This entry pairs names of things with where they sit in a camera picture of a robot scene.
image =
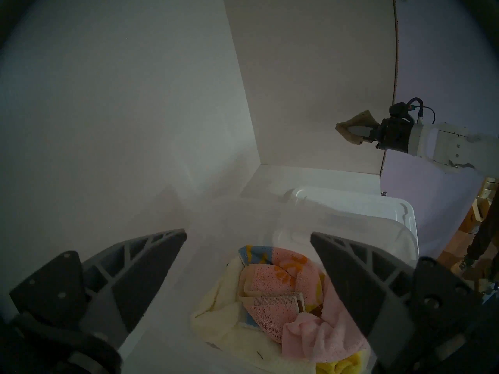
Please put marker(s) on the cream towel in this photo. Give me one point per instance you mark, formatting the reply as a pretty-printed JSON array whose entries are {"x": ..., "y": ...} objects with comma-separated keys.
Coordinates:
[{"x": 218, "y": 318}]

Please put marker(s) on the cream open wardrobe cabinet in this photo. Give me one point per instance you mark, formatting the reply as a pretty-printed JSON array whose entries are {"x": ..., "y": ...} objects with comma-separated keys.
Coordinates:
[{"x": 312, "y": 65}]

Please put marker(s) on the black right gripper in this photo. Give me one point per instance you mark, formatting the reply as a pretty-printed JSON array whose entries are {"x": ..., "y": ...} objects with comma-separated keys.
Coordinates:
[{"x": 395, "y": 133}]

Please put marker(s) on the brown cardboard box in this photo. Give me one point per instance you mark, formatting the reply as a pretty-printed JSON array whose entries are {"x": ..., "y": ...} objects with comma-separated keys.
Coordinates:
[{"x": 481, "y": 190}]

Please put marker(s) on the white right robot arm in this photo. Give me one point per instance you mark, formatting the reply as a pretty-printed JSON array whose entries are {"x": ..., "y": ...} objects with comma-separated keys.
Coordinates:
[{"x": 452, "y": 147}]

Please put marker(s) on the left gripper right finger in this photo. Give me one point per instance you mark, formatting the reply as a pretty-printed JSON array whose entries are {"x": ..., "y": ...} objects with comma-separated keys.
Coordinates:
[{"x": 390, "y": 299}]

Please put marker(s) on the olive brown socks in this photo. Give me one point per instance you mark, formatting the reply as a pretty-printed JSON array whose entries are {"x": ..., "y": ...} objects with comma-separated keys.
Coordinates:
[{"x": 351, "y": 124}]

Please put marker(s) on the clear plastic storage bin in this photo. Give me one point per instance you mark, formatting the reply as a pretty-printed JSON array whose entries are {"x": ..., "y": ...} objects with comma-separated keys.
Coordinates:
[{"x": 218, "y": 229}]

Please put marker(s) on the salmon pink flowered towel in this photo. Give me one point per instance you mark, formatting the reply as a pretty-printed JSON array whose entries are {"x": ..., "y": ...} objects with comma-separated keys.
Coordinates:
[{"x": 269, "y": 311}]

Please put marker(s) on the blue yellow striped cloth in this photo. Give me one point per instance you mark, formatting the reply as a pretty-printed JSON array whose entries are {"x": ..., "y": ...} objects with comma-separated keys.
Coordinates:
[{"x": 249, "y": 254}]

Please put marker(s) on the white plastic bin lid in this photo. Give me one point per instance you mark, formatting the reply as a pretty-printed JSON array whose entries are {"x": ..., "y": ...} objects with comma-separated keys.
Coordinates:
[{"x": 351, "y": 205}]

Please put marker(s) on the light pink cloth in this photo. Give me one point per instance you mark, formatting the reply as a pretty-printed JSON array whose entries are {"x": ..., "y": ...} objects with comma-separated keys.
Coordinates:
[{"x": 331, "y": 330}]

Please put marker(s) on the white cabinet shelf board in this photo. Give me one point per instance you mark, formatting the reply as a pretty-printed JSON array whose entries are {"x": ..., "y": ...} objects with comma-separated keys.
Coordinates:
[{"x": 312, "y": 178}]

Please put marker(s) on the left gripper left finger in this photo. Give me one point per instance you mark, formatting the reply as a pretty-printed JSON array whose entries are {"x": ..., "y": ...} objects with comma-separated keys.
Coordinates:
[{"x": 117, "y": 276}]

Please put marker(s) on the lavender cabinet door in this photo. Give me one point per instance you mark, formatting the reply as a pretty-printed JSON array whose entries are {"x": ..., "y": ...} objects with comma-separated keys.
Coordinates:
[{"x": 448, "y": 46}]

